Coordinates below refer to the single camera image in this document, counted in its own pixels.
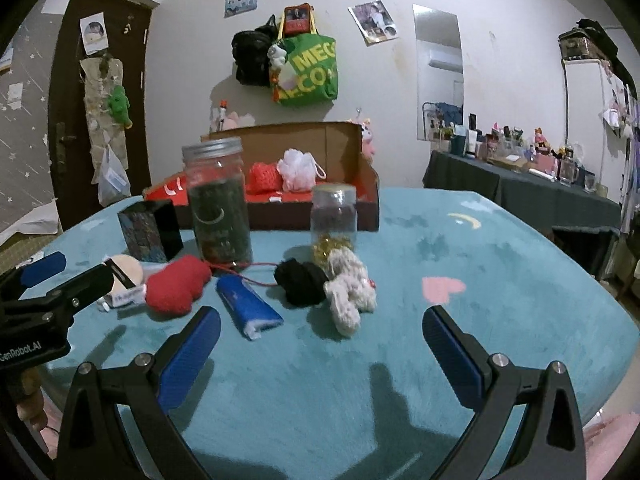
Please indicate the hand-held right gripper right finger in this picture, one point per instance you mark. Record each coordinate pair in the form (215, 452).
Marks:
(452, 355)

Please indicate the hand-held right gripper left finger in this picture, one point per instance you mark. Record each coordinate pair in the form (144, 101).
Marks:
(186, 360)

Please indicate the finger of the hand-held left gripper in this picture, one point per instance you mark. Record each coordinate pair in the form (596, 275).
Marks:
(87, 284)
(45, 266)

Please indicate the beige crochet toy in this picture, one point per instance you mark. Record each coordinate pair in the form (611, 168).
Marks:
(347, 287)

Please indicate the cardboard box with red lining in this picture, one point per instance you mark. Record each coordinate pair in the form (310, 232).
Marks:
(300, 210)

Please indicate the person's left hand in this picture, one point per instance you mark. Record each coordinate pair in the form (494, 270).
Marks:
(34, 407)

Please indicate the white tissue paper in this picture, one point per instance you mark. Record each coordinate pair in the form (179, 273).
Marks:
(125, 272)

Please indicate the red knitted heart cushion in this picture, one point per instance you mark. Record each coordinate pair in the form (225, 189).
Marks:
(177, 285)

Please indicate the colourful printed black box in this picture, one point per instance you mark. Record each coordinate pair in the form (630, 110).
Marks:
(145, 235)

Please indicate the clear plastic bag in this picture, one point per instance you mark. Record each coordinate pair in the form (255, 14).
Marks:
(114, 177)

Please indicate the black knitted ball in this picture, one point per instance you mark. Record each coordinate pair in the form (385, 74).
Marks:
(300, 282)

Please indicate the large glass jar dark contents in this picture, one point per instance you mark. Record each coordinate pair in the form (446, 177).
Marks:
(220, 210)

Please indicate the dark brown door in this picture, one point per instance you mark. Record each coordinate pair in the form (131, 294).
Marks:
(70, 110)

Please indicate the beige hanging organizer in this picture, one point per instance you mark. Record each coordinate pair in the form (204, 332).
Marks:
(100, 105)

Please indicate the side table with dark cloth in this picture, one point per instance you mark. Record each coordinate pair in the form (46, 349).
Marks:
(525, 195)

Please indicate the green plush toy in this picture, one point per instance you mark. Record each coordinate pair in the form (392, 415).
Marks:
(120, 102)

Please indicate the small glass jar gold contents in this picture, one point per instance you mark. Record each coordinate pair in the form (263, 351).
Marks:
(332, 215)

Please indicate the pink fabric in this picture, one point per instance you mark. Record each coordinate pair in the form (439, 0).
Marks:
(615, 442)

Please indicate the red mesh bath pouf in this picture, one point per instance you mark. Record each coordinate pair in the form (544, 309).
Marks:
(262, 177)

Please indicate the row of cosmetic bottles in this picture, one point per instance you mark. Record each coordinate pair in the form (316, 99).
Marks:
(515, 147)

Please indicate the stick with orange tip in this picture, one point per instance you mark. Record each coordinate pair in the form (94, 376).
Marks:
(222, 112)

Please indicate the white mesh bath pouf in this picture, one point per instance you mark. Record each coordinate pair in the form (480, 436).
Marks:
(296, 170)

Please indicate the pink plush toy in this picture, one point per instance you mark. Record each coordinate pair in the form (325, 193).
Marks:
(235, 121)

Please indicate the pink and white plush doll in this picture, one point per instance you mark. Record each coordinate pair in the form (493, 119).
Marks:
(368, 140)

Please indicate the door photo print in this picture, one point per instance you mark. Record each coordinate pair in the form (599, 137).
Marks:
(94, 32)

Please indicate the white wardrobe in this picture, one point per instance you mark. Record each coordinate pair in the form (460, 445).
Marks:
(595, 120)

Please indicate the black hanging bag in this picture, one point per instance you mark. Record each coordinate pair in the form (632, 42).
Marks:
(252, 57)

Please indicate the white plush bag charm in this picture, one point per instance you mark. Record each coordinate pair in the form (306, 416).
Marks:
(278, 57)

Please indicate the green tote bag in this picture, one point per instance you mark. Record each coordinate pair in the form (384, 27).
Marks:
(310, 67)

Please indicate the red pouch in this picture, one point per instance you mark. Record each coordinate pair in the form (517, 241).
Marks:
(297, 19)

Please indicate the dark storage bag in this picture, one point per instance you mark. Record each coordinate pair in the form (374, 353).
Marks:
(582, 42)

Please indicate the wall mirror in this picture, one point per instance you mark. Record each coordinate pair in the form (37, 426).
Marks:
(440, 70)

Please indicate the wall photo print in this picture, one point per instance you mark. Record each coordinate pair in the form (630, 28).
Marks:
(373, 20)

